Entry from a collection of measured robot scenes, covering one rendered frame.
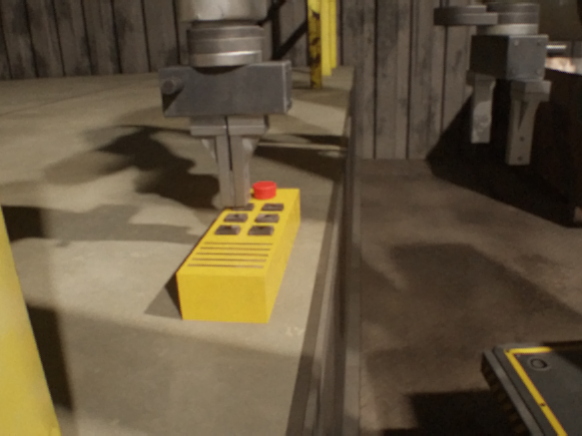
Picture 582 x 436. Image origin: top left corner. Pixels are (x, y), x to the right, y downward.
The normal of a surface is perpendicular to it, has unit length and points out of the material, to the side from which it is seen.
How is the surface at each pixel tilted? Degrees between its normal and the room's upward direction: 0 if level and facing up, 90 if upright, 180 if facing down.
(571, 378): 0
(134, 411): 0
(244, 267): 0
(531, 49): 90
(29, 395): 90
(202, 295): 90
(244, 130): 90
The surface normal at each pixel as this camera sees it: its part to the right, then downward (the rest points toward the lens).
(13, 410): 0.99, 0.01
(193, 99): -0.13, 0.35
